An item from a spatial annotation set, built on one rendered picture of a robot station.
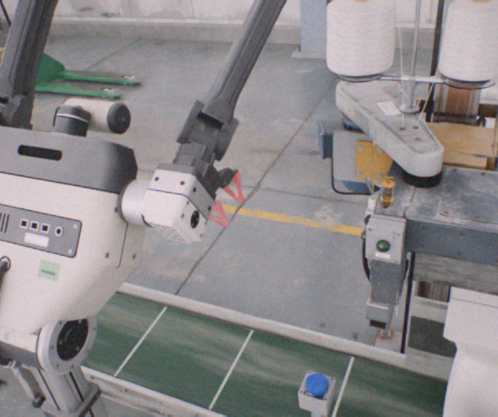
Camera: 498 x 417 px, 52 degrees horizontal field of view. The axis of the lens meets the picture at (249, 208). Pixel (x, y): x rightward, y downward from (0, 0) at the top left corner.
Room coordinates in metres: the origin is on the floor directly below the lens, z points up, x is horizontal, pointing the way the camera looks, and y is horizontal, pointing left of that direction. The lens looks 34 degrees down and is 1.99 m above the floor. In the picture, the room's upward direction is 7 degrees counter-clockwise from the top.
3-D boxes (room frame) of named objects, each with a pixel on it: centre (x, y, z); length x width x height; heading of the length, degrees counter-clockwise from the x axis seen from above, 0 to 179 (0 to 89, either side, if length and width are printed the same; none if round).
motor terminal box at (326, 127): (1.39, -0.28, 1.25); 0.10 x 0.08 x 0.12; 177
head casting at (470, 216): (0.93, -0.45, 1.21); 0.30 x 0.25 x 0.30; 62
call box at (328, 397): (0.83, -0.12, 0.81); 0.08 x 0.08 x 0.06; 62
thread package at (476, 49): (1.13, -0.55, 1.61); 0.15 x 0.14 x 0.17; 62
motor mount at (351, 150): (1.28, -0.40, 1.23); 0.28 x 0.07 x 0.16; 62
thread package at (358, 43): (1.25, -0.32, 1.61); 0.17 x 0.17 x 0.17
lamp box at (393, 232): (0.86, -0.29, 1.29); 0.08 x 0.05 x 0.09; 62
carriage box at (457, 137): (1.25, -0.58, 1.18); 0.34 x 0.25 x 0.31; 152
